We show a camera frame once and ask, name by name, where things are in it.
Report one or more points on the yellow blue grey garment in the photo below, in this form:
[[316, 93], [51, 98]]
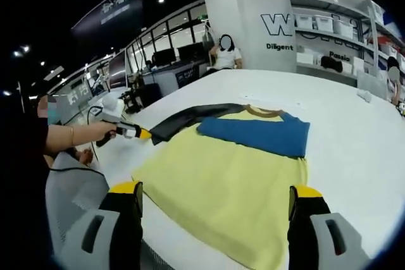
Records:
[[221, 187]]

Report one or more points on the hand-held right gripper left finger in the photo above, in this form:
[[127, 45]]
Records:
[[126, 219]]

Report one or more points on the person's left hand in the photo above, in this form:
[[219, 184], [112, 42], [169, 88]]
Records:
[[104, 131]]

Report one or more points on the white lidded storage bin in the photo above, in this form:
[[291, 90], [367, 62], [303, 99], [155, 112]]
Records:
[[323, 25], [343, 29], [306, 21]]

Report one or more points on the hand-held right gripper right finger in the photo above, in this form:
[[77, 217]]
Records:
[[307, 219]]

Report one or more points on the grey metal shelving rack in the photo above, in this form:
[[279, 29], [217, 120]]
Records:
[[389, 34], [316, 42]]

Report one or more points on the row of white storage bins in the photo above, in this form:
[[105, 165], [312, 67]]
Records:
[[392, 53]]

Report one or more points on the black bag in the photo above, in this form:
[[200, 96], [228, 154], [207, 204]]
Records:
[[331, 64]]

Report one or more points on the large display screen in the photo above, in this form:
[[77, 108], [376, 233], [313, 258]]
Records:
[[117, 71]]

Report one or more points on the black computer monitor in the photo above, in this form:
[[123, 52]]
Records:
[[190, 51], [164, 56]]

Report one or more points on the grey mesh chair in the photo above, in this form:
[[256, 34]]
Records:
[[76, 194]]

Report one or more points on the white box stack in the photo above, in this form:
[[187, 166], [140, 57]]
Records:
[[308, 58], [352, 64]]

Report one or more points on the white crumpled cloth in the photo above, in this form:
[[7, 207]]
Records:
[[365, 96]]

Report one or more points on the dark hanging banner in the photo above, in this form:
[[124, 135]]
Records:
[[107, 10]]

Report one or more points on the grey chair backrest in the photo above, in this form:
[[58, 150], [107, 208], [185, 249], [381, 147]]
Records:
[[371, 85]]

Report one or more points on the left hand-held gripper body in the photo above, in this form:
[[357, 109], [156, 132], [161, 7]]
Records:
[[114, 110]]

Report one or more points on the metal stand with grey bag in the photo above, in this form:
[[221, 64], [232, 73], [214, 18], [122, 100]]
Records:
[[208, 39]]

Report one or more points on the grey counter with sign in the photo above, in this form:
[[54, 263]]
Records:
[[177, 78]]

